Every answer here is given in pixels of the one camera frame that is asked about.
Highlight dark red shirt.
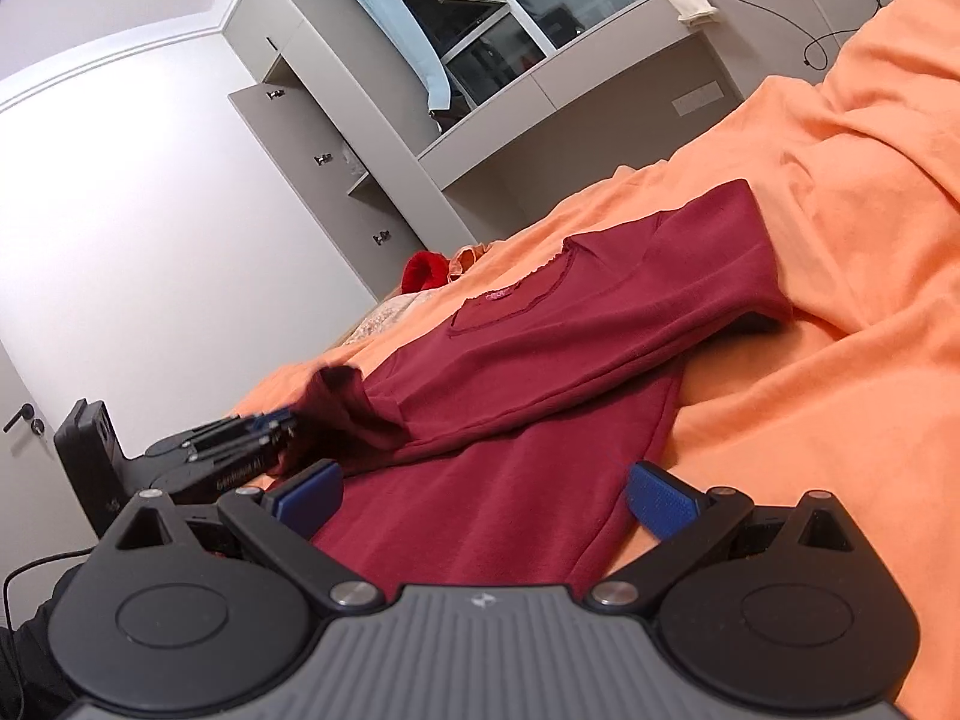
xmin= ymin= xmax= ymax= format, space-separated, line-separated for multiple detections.
xmin=295 ymin=179 xmax=791 ymax=592

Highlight orange bed sheet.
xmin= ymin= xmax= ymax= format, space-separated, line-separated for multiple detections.
xmin=241 ymin=0 xmax=958 ymax=718

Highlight floral pink pillow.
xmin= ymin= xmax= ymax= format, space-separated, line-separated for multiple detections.
xmin=342 ymin=289 xmax=431 ymax=344

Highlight grey wardrobe door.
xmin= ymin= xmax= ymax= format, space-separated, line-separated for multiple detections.
xmin=229 ymin=83 xmax=421 ymax=298

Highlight red cloth item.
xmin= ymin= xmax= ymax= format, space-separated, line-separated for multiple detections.
xmin=400 ymin=250 xmax=451 ymax=294

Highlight grey built-in cabinet unit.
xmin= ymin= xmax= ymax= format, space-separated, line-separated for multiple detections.
xmin=224 ymin=0 xmax=890 ymax=252

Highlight light blue left curtain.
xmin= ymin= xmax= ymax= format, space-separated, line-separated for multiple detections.
xmin=356 ymin=0 xmax=452 ymax=112

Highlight black door handle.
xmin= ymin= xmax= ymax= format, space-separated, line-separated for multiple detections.
xmin=3 ymin=403 xmax=46 ymax=437

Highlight wall socket plate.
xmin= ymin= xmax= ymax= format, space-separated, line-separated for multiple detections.
xmin=672 ymin=82 xmax=724 ymax=117

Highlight black power cable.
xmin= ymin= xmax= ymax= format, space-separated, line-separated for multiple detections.
xmin=700 ymin=0 xmax=887 ymax=70

